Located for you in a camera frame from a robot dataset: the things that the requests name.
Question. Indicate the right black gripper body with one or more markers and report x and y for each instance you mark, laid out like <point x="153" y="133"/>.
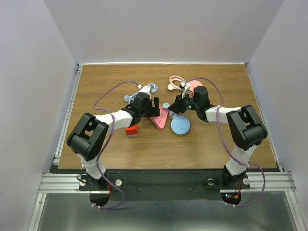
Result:
<point x="190" y="104"/>

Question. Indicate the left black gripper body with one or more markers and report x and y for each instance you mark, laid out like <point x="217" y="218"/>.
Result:
<point x="149" y="111"/>

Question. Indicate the blue round socket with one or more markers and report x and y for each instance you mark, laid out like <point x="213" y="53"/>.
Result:
<point x="180" y="125"/>

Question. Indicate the pink triangular power strip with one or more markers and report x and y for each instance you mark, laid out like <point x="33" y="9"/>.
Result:
<point x="160" y="121"/>

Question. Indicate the red cube socket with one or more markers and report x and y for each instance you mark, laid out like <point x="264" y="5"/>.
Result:
<point x="132" y="131"/>

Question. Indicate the pink round socket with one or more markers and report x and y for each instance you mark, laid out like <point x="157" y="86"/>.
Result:
<point x="194" y="84"/>

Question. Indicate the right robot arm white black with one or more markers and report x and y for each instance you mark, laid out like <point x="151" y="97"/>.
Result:
<point x="246" y="127"/>

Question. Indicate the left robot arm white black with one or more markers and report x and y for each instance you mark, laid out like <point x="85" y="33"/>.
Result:
<point x="91" y="134"/>

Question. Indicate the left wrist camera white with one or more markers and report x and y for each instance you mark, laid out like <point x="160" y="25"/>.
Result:
<point x="145" y="89"/>

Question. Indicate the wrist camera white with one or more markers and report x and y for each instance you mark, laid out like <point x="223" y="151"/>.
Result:
<point x="145" y="89"/>
<point x="185" y="87"/>

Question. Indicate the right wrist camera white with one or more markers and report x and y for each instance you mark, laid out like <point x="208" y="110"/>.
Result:
<point x="185" y="87"/>

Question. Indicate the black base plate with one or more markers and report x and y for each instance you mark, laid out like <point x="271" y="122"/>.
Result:
<point x="160" y="185"/>

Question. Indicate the aluminium frame rail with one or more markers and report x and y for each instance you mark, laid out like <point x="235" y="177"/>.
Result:
<point x="58" y="152"/>

